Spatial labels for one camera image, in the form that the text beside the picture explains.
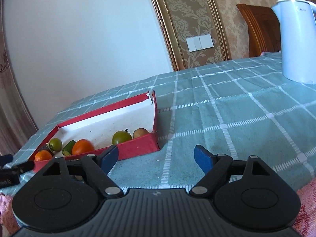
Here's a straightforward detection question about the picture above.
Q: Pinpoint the red shallow cardboard box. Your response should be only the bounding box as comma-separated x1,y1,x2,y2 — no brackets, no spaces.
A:
29,91,160,161

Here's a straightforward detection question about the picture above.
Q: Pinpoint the small brown longan fruit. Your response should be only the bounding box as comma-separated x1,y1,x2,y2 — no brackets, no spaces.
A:
133,128,149,139

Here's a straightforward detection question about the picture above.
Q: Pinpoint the green cucumber piece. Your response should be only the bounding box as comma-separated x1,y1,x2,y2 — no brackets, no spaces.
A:
62,140,76,157

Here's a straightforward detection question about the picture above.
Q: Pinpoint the wooden headboard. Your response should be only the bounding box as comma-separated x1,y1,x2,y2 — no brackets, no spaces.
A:
236,3,281,57

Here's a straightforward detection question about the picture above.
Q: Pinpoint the green tomato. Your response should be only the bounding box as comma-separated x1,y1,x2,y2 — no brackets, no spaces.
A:
112,129,132,145
48,138,63,152

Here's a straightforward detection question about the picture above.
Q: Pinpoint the dark sugarcane piece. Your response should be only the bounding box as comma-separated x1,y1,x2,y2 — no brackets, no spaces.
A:
38,143,54,154

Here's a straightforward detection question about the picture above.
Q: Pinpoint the gold framed wallpaper panel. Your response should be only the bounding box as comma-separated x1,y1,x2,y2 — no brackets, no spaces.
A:
151,0,231,71

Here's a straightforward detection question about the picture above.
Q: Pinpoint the white electric kettle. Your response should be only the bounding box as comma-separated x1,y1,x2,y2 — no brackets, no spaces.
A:
272,0,315,85

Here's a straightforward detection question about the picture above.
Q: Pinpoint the teal plaid bed sheet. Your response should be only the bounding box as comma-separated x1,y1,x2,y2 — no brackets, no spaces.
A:
13,53,315,190

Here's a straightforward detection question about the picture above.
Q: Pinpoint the white wall switch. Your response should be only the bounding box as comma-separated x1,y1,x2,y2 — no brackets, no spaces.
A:
186,34,214,52

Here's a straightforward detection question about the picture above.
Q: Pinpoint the orange mandarin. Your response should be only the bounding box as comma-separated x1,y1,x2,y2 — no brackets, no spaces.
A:
71,139,95,155
34,150,53,162

